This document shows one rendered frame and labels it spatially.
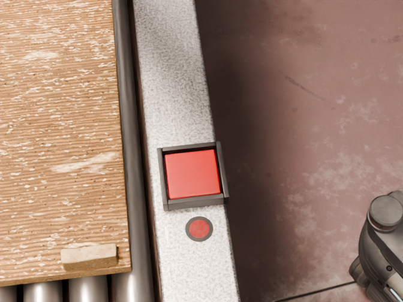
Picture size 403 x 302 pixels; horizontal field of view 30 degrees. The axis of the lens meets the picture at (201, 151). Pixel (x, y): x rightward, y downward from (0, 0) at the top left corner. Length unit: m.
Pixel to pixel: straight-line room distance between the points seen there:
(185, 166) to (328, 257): 1.02
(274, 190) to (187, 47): 0.97
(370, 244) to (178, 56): 0.77
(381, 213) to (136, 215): 0.79
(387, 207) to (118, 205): 0.82
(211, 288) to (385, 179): 1.20
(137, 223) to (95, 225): 0.05
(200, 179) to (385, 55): 1.40
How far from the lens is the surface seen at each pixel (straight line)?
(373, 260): 1.61
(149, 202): 0.92
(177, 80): 0.96
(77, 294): 0.83
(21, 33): 1.01
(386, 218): 1.55
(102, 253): 0.80
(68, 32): 1.00
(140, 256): 0.84
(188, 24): 1.02
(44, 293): 0.84
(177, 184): 0.86
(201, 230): 0.85
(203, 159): 0.88
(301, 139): 2.00
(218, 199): 0.85
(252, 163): 1.95
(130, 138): 0.91
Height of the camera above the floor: 1.69
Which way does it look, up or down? 59 degrees down
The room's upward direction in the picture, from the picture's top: 2 degrees counter-clockwise
